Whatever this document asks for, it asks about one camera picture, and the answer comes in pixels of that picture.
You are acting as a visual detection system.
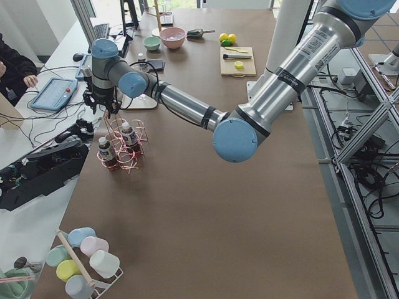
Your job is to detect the bamboo cutting board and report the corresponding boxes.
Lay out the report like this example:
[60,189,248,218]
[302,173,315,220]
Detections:
[220,47,257,77]

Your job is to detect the black machine frame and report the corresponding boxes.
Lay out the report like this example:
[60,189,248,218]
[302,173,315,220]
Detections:
[1,141,89,211]

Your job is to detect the yellow plastic cup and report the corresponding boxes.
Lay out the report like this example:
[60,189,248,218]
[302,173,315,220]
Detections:
[56,259,81,282]

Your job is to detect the person in black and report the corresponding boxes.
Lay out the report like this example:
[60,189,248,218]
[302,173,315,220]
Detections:
[1,34,38,106]

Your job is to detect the blue plastic cup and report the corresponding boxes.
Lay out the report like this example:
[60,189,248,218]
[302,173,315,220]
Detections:
[67,227,96,247]

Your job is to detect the steel muddler black tip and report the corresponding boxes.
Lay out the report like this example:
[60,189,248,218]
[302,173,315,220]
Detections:
[223,54,252,60]

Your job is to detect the black keyboard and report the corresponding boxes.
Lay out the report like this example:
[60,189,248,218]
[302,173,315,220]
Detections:
[93,23,110,39]

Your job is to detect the pink bowl with ice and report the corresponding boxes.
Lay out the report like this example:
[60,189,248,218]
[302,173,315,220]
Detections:
[160,27,186,49]

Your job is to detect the aluminium frame rail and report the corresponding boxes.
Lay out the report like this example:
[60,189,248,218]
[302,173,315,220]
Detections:
[302,40,398,298]

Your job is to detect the tea bottle white cap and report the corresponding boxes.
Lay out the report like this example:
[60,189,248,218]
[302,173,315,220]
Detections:
[121,121,140,154]
[137,52,149,73]

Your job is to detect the copper wire bottle basket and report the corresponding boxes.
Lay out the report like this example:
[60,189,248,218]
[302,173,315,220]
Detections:
[97,116,148,174]

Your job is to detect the green plastic cup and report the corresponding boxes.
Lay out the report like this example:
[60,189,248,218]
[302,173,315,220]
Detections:
[46,245,70,267]

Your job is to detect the metal ice scoop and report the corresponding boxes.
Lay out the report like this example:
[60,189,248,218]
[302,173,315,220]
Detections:
[186,28,216,39]

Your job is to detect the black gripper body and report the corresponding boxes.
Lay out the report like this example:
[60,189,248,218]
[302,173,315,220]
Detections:
[83,88,121,113]

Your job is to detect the cream rectangular tray plate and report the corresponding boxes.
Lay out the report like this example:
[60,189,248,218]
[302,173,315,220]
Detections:
[122,95,158,110]

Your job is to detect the green bowl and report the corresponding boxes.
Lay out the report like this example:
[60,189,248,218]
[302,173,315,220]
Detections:
[143,36,161,51]

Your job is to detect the grey plastic cup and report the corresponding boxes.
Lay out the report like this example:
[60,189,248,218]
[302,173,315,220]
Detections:
[65,275,94,299]

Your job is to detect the black computer mouse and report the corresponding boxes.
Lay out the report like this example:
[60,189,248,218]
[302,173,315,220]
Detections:
[72,53,85,62]

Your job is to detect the tea bottle near handle end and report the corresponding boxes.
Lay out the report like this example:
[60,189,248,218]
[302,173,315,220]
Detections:
[98,136,119,171]

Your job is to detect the half lemon slice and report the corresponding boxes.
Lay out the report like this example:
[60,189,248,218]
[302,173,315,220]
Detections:
[234,61,244,69]

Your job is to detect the yellow lemon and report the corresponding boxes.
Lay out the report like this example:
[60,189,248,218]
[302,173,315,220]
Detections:
[219,32,228,42]

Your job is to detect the blue teach pendant tablet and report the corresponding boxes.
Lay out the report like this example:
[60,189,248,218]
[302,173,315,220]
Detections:
[29,78,78,112]

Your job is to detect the pink plastic cup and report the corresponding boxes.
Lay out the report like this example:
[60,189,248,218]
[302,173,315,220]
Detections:
[80,236,109,257]

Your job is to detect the grey folded cloth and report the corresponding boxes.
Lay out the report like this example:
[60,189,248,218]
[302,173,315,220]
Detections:
[147,60,166,72]

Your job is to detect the white plastic cup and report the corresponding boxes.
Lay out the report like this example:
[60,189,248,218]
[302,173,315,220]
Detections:
[89,250,120,278]

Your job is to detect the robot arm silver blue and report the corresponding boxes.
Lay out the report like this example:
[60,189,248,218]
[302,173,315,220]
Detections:
[84,1,394,163]

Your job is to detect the yellow plastic knife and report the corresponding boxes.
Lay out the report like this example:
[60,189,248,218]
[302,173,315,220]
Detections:
[224,47,249,53]

